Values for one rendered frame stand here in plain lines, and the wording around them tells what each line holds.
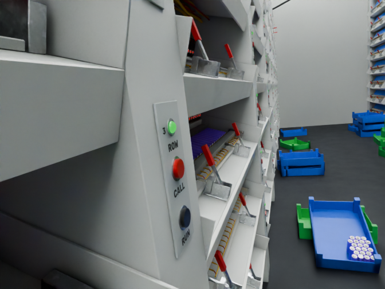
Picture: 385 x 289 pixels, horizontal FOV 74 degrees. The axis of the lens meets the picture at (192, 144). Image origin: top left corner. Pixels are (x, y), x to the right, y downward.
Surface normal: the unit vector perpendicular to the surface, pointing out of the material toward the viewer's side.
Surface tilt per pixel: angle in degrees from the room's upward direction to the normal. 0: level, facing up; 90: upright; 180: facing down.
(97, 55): 90
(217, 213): 18
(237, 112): 90
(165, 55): 90
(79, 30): 90
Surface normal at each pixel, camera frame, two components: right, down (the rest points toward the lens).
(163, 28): 0.94, -0.05
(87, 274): -0.33, 0.22
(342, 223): -0.22, -0.84
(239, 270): 0.17, -0.95
